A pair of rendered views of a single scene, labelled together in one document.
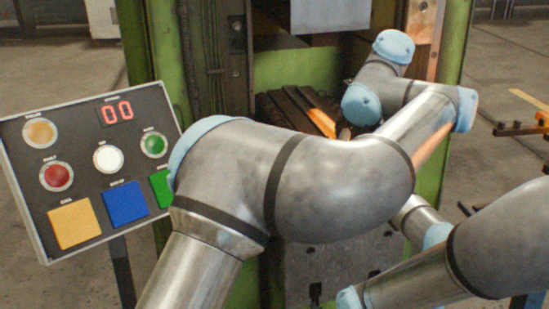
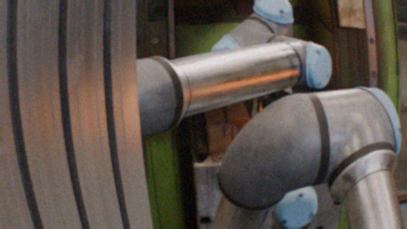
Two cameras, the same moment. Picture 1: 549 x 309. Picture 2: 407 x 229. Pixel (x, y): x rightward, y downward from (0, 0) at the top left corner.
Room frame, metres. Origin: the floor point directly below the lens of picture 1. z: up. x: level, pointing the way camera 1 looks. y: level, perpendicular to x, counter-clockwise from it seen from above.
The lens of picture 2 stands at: (-0.38, -0.37, 1.52)
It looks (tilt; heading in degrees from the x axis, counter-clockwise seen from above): 19 degrees down; 13
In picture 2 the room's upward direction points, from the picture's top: 3 degrees counter-clockwise
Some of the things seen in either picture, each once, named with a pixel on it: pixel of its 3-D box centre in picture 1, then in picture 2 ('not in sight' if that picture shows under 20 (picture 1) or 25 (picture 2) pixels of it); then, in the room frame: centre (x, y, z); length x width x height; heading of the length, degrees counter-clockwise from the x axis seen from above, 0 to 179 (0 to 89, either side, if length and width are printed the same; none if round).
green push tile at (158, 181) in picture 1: (169, 186); not in sight; (0.85, 0.23, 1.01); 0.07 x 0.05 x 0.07; 130
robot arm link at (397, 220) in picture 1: (413, 214); not in sight; (0.74, -0.26, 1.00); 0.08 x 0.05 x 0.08; 105
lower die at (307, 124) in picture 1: (301, 120); (243, 102); (1.31, -0.08, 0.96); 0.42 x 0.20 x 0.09; 15
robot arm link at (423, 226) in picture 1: (435, 240); (294, 201); (0.66, -0.28, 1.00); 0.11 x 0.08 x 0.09; 15
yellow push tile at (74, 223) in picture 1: (74, 223); not in sight; (0.72, 0.38, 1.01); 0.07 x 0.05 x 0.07; 130
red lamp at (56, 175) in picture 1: (56, 176); not in sight; (0.76, 0.41, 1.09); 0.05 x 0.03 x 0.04; 105
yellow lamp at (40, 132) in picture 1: (40, 132); not in sight; (0.79, 0.44, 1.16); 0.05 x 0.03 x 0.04; 105
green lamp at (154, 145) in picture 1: (154, 144); not in sight; (0.89, 0.26, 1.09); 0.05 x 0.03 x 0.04; 105
